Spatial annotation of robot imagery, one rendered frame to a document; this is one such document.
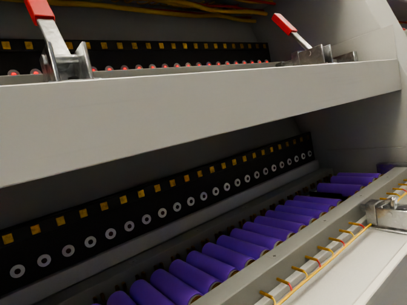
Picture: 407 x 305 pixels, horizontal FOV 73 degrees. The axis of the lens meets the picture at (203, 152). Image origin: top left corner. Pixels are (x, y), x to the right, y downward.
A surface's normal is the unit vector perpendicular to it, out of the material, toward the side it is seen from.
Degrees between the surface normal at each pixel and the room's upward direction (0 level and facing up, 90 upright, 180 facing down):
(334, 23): 90
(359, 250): 18
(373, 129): 90
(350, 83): 108
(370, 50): 90
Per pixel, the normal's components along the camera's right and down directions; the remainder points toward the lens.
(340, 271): -0.20, -0.97
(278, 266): 0.59, -0.04
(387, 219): -0.78, 0.22
